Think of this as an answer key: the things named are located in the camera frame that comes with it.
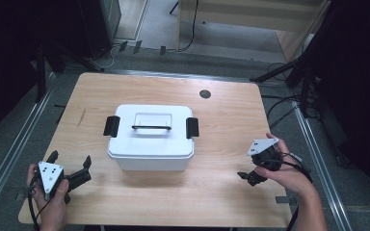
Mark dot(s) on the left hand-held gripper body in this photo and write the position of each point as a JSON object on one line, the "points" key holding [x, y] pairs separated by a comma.
{"points": [[49, 176]]}

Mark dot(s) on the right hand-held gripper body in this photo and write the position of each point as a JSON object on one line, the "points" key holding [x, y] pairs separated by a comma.
{"points": [[261, 146]]}

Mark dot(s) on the black box latch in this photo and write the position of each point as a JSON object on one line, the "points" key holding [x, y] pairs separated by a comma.
{"points": [[192, 127], [111, 126]]}

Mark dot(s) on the white plastic storage box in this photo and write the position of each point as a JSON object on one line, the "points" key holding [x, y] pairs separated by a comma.
{"points": [[151, 164]]}

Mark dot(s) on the white storage box lid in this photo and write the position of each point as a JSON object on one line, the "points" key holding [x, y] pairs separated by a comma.
{"points": [[151, 146]]}

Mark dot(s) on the person's left hand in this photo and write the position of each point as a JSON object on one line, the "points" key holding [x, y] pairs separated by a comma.
{"points": [[53, 215]]}

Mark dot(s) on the person's right hand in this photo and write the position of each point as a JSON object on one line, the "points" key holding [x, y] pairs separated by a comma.
{"points": [[294, 178]]}

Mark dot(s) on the grey tape piece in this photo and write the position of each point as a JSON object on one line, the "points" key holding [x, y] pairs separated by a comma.
{"points": [[282, 200]]}

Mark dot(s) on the black tripod stand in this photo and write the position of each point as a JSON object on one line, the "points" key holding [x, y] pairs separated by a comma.
{"points": [[305, 83]]}

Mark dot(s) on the dark round table grommet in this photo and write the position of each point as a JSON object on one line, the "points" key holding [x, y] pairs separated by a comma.
{"points": [[205, 94]]}

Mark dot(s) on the black metal stand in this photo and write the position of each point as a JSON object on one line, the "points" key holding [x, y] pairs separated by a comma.
{"points": [[40, 73]]}

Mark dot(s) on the light wooden desk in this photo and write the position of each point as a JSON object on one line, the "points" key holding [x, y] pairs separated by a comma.
{"points": [[237, 14]]}

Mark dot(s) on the dark cabinet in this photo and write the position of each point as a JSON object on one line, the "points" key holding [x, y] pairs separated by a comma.
{"points": [[99, 25]]}

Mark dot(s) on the metal floor rail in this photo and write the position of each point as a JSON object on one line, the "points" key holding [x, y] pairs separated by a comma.
{"points": [[321, 154], [16, 147]]}

